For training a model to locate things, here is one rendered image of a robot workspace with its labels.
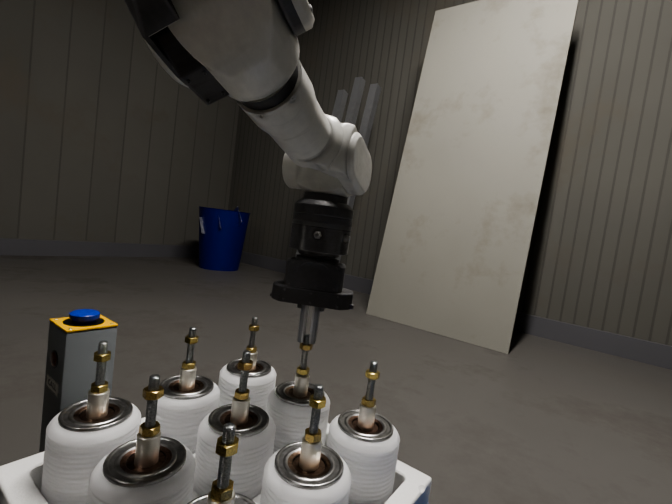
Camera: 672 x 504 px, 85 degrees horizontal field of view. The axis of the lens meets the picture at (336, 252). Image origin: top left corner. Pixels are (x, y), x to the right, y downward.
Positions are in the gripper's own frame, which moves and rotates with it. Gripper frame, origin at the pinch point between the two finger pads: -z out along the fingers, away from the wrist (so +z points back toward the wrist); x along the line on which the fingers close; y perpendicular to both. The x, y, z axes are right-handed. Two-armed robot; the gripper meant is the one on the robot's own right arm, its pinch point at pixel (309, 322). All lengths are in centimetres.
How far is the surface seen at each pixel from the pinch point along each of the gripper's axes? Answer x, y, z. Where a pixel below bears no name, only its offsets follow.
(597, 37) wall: -128, -178, 146
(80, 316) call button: 34.1, 2.5, -3.6
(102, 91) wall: 215, -238, 98
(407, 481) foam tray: -16.9, 5.8, -18.2
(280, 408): 2.0, 4.1, -11.8
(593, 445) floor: -79, -49, -36
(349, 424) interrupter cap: -7.9, 7.0, -11.0
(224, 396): 12.3, -2.4, -14.8
